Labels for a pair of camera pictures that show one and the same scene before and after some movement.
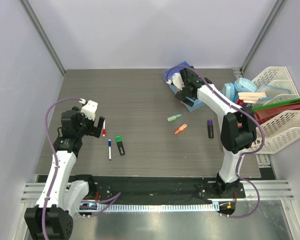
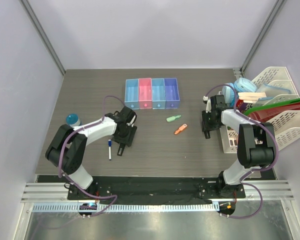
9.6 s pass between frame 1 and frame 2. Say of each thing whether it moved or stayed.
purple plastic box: moved
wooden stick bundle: stayed
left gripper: moved
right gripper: moved
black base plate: stayed
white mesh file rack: stayed
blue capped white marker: stayed
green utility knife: stayed
